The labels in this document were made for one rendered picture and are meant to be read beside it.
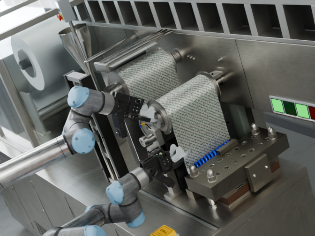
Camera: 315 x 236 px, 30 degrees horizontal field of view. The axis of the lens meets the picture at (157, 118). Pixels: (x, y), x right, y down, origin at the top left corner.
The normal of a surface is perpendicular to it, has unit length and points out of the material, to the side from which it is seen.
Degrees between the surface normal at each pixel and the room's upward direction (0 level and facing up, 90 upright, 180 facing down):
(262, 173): 90
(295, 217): 90
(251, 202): 0
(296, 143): 0
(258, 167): 90
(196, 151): 90
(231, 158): 0
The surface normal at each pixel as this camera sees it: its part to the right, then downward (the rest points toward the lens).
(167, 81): 0.57, 0.20
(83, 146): 0.28, 0.32
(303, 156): -0.31, -0.86
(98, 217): 0.80, -0.49
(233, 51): -0.77, 0.47
